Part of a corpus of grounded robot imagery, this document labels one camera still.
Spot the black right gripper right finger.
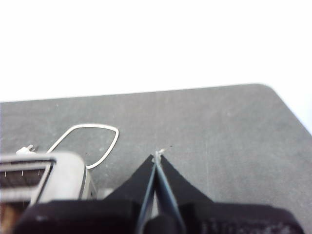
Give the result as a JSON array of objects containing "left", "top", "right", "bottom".
[{"left": 156, "top": 154, "right": 214, "bottom": 234}]

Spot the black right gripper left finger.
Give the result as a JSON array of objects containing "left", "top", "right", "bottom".
[{"left": 103, "top": 155, "right": 156, "bottom": 234}]

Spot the cream toaster with steel rim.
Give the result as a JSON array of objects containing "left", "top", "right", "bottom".
[{"left": 0, "top": 151, "right": 99, "bottom": 234}]

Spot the white toaster power cable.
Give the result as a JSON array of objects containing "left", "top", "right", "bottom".
[{"left": 16, "top": 124, "right": 120, "bottom": 170}]

